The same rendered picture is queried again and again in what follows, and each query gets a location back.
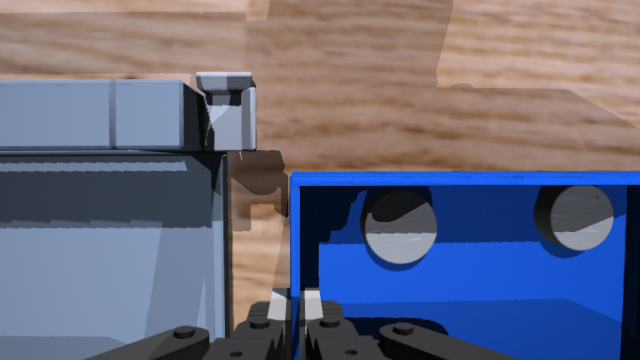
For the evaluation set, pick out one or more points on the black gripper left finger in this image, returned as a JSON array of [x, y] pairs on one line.
[[259, 338]]

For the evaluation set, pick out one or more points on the grey metal shelf rack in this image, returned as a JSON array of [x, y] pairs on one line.
[[114, 209]]

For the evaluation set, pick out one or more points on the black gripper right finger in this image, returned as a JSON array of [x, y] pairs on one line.
[[334, 338]]

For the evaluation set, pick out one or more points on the blue bin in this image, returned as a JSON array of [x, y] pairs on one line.
[[490, 278]]

